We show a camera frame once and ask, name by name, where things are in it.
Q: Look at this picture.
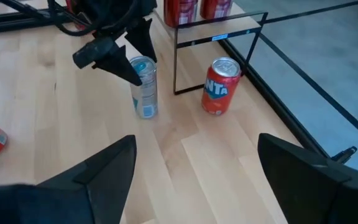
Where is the black clamp mount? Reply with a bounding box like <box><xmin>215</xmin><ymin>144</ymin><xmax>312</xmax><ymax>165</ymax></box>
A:
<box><xmin>331</xmin><ymin>146</ymin><xmax>358</xmax><ymax>165</ymax></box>

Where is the dark red soda can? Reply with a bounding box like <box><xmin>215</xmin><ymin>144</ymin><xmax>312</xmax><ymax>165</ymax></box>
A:
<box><xmin>200</xmin><ymin>0</ymin><xmax>234</xmax><ymax>20</ymax></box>
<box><xmin>163</xmin><ymin>0</ymin><xmax>199</xmax><ymax>29</ymax></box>

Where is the orange Fanta can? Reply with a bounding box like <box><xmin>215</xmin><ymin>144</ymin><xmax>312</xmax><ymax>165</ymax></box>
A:
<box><xmin>201</xmin><ymin>57</ymin><xmax>242</xmax><ymax>116</ymax></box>

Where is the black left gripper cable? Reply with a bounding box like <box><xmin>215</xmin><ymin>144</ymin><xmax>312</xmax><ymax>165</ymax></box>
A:
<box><xmin>47</xmin><ymin>0</ymin><xmax>136</xmax><ymax>37</ymax></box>

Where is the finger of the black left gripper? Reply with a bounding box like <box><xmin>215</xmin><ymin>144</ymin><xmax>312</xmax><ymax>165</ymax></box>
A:
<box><xmin>124</xmin><ymin>17</ymin><xmax>158</xmax><ymax>63</ymax></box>
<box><xmin>91</xmin><ymin>45</ymin><xmax>144</xmax><ymax>87</ymax></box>

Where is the slim silver blue can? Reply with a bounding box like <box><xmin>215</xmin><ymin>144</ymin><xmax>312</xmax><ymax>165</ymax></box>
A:
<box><xmin>129</xmin><ymin>55</ymin><xmax>159</xmax><ymax>119</ymax></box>

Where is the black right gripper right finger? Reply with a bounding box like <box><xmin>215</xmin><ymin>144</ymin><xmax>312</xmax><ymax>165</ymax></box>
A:
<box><xmin>257</xmin><ymin>133</ymin><xmax>358</xmax><ymax>224</ymax></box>

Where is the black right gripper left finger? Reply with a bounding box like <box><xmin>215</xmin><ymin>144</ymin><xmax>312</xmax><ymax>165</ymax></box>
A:
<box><xmin>0</xmin><ymin>134</ymin><xmax>138</xmax><ymax>224</ymax></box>

